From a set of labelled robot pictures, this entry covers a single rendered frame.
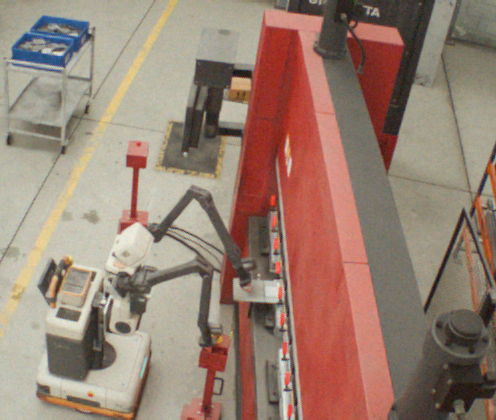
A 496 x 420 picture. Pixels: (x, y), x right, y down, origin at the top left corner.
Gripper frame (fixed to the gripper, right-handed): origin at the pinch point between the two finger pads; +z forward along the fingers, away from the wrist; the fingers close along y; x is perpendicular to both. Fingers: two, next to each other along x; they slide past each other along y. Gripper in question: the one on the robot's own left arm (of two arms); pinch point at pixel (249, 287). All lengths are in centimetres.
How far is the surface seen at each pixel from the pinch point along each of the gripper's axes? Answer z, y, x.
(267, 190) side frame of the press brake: 0, 86, -14
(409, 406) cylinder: -112, -190, -89
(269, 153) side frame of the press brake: -27, 87, -25
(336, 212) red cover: -105, -85, -75
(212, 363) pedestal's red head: 18, -35, 31
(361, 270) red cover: -102, -118, -80
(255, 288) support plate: 4.5, 2.6, -2.0
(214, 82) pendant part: -81, 102, -9
